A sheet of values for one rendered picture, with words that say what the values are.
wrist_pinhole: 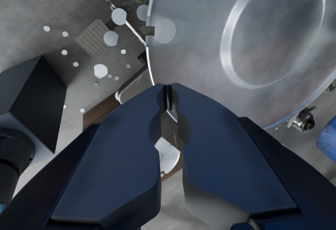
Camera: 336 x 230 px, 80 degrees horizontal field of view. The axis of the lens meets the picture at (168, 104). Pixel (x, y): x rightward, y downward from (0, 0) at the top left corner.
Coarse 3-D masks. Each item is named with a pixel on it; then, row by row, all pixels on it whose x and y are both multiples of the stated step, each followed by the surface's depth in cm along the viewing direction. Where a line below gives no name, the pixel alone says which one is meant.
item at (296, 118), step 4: (304, 108) 31; (308, 108) 31; (312, 108) 31; (300, 112) 31; (304, 112) 31; (308, 112) 31; (296, 116) 31; (300, 116) 31; (292, 120) 31; (296, 120) 31; (288, 124) 32; (292, 124) 32
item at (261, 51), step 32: (160, 0) 17; (192, 0) 18; (224, 0) 19; (256, 0) 19; (288, 0) 20; (320, 0) 21; (192, 32) 19; (224, 32) 20; (256, 32) 21; (288, 32) 22; (320, 32) 24; (160, 64) 20; (192, 64) 21; (224, 64) 22; (256, 64) 23; (288, 64) 25; (320, 64) 27; (224, 96) 25; (256, 96) 27; (288, 96) 29
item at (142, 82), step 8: (136, 72) 21; (144, 72) 20; (128, 80) 21; (136, 80) 20; (144, 80) 20; (120, 88) 21; (128, 88) 20; (136, 88) 21; (144, 88) 21; (120, 96) 21; (128, 96) 21; (168, 120) 24; (168, 128) 25; (176, 128) 25; (168, 136) 26; (176, 136) 26; (176, 144) 27; (184, 144) 27
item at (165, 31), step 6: (162, 18) 18; (168, 18) 18; (156, 24) 18; (162, 24) 18; (168, 24) 18; (174, 24) 18; (156, 30) 18; (162, 30) 18; (168, 30) 18; (174, 30) 19; (156, 36) 18; (162, 36) 18; (168, 36) 19; (162, 42) 19
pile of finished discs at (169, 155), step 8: (160, 144) 86; (168, 144) 88; (160, 152) 89; (168, 152) 91; (176, 152) 92; (160, 160) 91; (168, 160) 94; (176, 160) 95; (160, 168) 95; (168, 168) 96
